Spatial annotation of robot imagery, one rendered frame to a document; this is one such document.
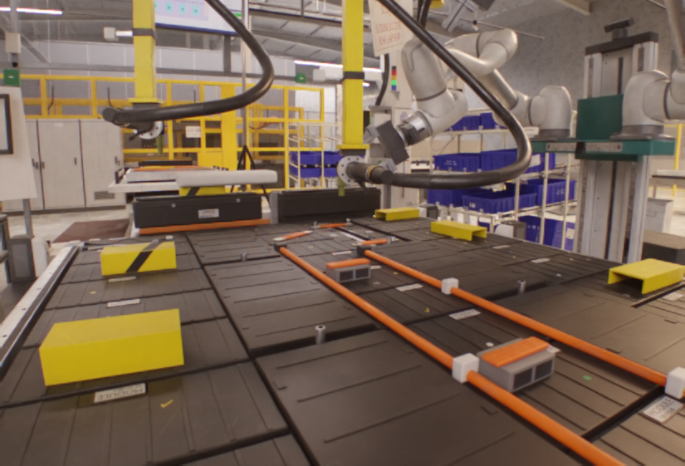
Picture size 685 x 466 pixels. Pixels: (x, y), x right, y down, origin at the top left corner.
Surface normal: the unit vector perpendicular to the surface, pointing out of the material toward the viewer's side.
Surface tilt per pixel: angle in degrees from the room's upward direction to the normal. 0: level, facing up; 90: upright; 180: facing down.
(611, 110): 90
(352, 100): 90
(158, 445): 0
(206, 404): 0
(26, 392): 0
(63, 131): 90
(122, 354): 90
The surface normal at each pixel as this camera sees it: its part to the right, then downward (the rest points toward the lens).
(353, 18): 0.20, 0.14
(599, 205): -0.95, 0.04
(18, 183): 0.79, 0.09
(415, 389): 0.00, -0.99
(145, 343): 0.40, 0.13
